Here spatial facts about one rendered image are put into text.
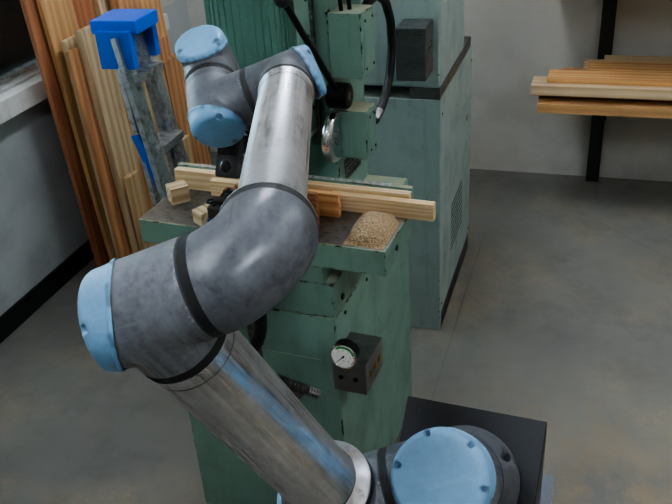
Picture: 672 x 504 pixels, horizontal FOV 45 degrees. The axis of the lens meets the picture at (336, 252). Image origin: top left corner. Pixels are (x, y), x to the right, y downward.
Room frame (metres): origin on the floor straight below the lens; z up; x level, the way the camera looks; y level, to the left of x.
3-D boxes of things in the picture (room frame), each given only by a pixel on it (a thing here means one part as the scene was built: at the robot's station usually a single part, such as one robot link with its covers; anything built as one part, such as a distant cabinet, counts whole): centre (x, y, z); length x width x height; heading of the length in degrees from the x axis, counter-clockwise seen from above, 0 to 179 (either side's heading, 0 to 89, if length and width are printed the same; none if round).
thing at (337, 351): (1.46, -0.01, 0.65); 0.06 x 0.04 x 0.08; 67
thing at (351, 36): (1.89, -0.07, 1.22); 0.09 x 0.08 x 0.15; 157
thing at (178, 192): (1.79, 0.37, 0.92); 0.05 x 0.04 x 0.04; 115
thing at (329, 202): (1.69, 0.09, 0.93); 0.24 x 0.01 x 0.06; 67
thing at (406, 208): (1.70, 0.03, 0.92); 0.55 x 0.02 x 0.04; 67
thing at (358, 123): (1.86, -0.07, 1.02); 0.09 x 0.07 x 0.12; 67
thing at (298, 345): (1.86, 0.11, 0.35); 0.58 x 0.45 x 0.71; 157
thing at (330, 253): (1.64, 0.15, 0.87); 0.61 x 0.30 x 0.06; 67
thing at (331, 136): (1.82, -0.01, 1.02); 0.12 x 0.03 x 0.12; 157
